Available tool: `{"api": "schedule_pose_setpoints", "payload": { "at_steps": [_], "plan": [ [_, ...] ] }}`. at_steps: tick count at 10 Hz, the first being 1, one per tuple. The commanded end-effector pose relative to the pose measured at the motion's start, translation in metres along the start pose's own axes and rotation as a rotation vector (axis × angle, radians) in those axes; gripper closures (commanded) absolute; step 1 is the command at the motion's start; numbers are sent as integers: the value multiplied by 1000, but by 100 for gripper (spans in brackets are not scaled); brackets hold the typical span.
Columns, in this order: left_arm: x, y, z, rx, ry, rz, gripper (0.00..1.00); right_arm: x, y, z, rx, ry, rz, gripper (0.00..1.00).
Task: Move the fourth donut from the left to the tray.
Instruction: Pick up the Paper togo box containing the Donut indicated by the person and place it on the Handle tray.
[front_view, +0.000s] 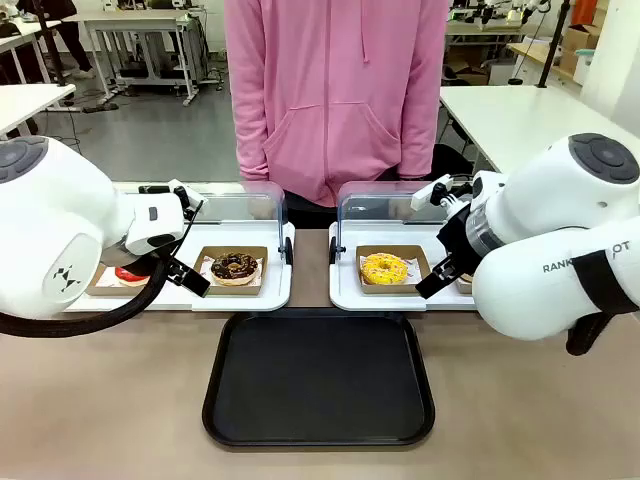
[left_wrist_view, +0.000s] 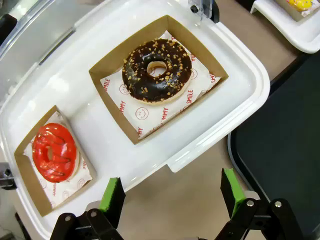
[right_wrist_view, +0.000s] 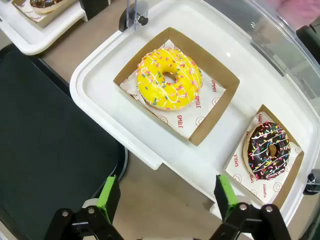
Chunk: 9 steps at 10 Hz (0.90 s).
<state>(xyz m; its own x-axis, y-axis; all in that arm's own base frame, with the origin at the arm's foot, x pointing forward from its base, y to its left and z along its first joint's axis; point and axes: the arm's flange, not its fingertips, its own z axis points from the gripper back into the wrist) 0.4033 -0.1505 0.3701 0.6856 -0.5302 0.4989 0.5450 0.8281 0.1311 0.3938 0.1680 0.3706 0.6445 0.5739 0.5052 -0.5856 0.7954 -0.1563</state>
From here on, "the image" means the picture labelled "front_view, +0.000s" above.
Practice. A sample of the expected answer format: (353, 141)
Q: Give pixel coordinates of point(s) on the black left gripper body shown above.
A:
(156, 262)

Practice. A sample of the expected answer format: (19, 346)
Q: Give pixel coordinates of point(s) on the red glazed donut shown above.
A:
(131, 276)

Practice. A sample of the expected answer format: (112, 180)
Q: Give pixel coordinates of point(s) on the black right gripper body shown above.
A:
(457, 232)

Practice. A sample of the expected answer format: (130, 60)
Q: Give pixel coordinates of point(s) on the person in dark trousers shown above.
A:
(72, 40)

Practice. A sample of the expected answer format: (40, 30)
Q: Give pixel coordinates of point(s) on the chocolate sprinkled donut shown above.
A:
(235, 268)

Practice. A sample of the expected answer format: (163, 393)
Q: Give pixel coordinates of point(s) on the yellow sprinkled donut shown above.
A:
(384, 268)

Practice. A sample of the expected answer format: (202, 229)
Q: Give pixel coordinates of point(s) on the person's right forearm pink sleeve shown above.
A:
(250, 135)

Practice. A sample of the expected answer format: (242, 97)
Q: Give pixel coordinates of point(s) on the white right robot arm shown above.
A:
(550, 240)

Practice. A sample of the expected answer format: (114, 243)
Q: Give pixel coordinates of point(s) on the clear plastic display lid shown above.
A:
(370, 200)
(250, 200)

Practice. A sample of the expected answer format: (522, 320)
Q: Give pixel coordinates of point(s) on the white framed work desk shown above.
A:
(140, 22)

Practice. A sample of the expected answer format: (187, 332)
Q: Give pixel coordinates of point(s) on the person's left forearm pink sleeve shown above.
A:
(417, 135)

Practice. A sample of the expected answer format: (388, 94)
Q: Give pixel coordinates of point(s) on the white display tray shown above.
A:
(345, 297)
(270, 300)

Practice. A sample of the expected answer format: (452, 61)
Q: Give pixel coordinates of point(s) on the black stand pole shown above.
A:
(552, 45)

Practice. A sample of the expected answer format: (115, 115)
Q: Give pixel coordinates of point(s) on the person in pink hoodie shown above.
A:
(330, 90)

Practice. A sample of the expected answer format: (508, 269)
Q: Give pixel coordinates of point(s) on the brown cardboard donut tray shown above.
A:
(252, 290)
(462, 287)
(367, 289)
(102, 286)

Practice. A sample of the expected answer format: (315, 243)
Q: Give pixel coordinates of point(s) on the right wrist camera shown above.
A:
(430, 195)

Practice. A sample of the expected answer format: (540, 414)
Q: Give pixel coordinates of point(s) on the large white table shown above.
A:
(515, 120)

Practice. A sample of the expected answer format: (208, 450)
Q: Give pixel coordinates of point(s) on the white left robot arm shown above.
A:
(55, 210)

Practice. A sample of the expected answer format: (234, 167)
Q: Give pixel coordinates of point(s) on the white side table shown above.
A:
(30, 105)

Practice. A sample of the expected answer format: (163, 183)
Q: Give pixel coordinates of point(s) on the cardboard box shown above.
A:
(580, 45)

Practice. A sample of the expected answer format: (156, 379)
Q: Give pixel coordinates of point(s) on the black serving tray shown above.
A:
(320, 380)

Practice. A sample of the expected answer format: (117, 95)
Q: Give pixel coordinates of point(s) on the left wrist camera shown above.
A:
(186, 196)

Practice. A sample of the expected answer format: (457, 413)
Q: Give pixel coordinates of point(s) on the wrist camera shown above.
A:
(186, 196)
(430, 195)

